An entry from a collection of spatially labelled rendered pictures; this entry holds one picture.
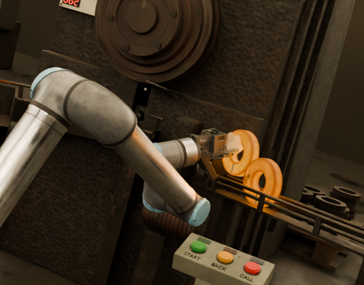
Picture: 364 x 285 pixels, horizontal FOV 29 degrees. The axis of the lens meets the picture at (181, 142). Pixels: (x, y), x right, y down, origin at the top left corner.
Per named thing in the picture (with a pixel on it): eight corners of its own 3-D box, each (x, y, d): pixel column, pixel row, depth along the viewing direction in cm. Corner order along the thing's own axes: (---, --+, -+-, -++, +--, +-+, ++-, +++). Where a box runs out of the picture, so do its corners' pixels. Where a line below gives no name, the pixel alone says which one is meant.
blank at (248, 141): (235, 126, 244) (227, 125, 242) (264, 135, 231) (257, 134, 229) (224, 170, 245) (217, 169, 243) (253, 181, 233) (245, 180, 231)
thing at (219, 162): (222, 191, 248) (228, 161, 247) (223, 191, 247) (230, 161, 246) (205, 189, 243) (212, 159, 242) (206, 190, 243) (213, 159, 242)
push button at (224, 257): (220, 254, 184) (221, 248, 183) (234, 259, 183) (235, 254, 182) (214, 262, 181) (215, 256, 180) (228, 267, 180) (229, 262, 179)
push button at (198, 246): (194, 244, 187) (195, 238, 186) (208, 249, 185) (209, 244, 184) (187, 251, 183) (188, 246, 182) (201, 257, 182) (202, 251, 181)
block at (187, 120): (169, 175, 272) (186, 115, 268) (188, 181, 270) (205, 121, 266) (158, 178, 263) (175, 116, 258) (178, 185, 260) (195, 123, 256)
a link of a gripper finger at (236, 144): (251, 134, 233) (228, 138, 228) (250, 151, 235) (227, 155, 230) (245, 132, 236) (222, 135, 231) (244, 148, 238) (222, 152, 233)
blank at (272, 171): (252, 157, 234) (245, 156, 232) (285, 160, 221) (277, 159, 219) (247, 203, 233) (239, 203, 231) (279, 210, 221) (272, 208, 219)
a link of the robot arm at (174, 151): (136, 168, 223) (138, 139, 219) (170, 162, 229) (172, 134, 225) (150, 182, 216) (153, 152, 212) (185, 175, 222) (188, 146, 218)
